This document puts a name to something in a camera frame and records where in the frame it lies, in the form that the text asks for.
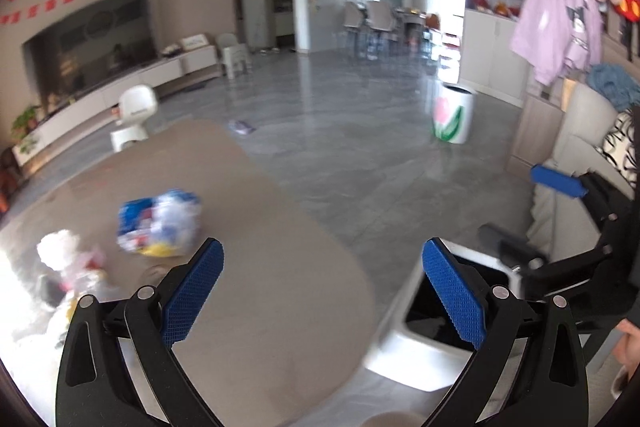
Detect white plastic bag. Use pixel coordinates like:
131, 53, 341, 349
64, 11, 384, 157
37, 230, 80, 272

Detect blue white snack bag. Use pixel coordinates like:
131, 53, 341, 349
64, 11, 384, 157
117, 188, 202, 258

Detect pink carton box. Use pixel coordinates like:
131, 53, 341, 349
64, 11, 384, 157
60, 248, 106, 293

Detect white square trash bin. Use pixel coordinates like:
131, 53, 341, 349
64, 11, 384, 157
363, 238, 524, 394

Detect person right hand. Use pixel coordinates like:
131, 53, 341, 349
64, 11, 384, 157
612, 319, 640, 399

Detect beige sofa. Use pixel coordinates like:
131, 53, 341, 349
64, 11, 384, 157
526, 83, 634, 262

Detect black white floral pillow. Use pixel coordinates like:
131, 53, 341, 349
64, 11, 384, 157
597, 108, 638, 187

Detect blue denim garment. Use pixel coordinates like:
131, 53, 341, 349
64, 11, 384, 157
587, 64, 640, 113

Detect tulip pattern round bin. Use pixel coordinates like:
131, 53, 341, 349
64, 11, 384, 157
433, 81, 475, 144

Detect pink hanging clothes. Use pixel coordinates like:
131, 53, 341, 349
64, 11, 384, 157
508, 0, 624, 88

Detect white side cabinet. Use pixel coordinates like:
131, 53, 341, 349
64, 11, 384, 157
459, 0, 530, 107

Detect dining table with chairs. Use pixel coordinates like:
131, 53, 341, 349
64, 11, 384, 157
343, 1, 442, 61

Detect green potted plant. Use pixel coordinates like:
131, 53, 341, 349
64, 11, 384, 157
11, 105, 42, 154

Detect white plastic kid chair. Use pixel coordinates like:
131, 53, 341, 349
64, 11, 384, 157
111, 84, 158, 153

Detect purple slipper on floor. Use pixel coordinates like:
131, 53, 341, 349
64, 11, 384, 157
228, 120, 256, 136

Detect white tv cabinet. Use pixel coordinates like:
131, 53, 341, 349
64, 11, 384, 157
13, 44, 220, 168

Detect grey stacked stools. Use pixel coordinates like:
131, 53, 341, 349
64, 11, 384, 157
216, 32, 253, 80

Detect large black television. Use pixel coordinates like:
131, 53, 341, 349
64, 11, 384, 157
23, 0, 158, 114

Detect white framed sign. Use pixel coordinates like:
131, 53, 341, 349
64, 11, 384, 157
180, 34, 209, 52

